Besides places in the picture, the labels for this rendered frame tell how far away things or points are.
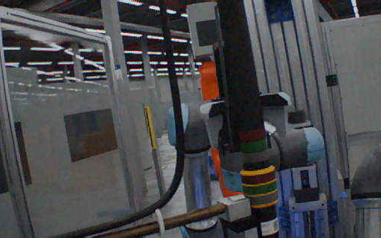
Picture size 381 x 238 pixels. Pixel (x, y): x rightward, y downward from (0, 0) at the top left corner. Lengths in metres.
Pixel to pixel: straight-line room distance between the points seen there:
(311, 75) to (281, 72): 0.11
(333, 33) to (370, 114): 0.52
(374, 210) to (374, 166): 0.10
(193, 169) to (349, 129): 1.36
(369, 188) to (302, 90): 0.59
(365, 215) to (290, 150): 0.27
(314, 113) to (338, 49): 0.96
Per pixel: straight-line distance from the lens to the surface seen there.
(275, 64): 1.41
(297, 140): 0.76
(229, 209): 0.44
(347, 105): 2.30
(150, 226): 0.42
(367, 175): 0.91
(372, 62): 2.34
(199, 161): 1.13
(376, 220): 0.92
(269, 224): 0.47
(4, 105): 1.14
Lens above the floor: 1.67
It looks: 3 degrees down
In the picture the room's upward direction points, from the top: 9 degrees counter-clockwise
